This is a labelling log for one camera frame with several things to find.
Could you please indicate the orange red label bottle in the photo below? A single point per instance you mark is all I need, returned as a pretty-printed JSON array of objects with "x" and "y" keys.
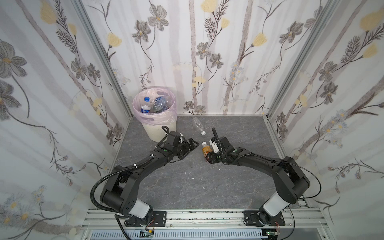
[{"x": 206, "y": 149}]

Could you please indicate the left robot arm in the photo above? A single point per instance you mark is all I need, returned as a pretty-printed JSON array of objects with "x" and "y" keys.
[{"x": 118, "y": 191}]

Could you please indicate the left aluminium corner post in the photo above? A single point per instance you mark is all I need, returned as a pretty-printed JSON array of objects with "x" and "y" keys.
[{"x": 101, "y": 53}]

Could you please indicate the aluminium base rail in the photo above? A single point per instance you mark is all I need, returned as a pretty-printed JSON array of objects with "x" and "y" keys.
[{"x": 212, "y": 219}]

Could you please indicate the Pepsi blue label bottle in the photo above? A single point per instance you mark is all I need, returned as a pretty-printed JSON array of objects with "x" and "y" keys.
[{"x": 146, "y": 106}]

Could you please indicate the white slotted cable duct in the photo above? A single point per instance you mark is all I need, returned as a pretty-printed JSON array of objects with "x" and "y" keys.
[{"x": 208, "y": 234}]

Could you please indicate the Pocari Sweat bottle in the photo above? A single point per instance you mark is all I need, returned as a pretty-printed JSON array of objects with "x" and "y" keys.
[{"x": 163, "y": 102}]

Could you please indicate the pink bin liner bag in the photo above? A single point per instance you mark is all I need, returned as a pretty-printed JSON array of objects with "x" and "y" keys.
[{"x": 164, "y": 117}]

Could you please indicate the cream waste bin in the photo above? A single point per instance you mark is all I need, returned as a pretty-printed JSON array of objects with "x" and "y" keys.
[{"x": 156, "y": 133}]

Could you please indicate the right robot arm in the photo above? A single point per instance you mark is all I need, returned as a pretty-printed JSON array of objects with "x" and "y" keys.
[{"x": 289, "y": 179}]

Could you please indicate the clear ribbed bottle white cap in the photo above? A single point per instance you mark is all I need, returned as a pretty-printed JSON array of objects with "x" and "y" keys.
[{"x": 199, "y": 126}]

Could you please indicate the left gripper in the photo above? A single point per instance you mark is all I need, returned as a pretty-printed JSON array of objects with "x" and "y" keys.
[{"x": 186, "y": 146}]

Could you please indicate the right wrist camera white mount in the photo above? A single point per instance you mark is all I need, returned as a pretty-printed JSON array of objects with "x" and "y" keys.
[{"x": 214, "y": 146}]

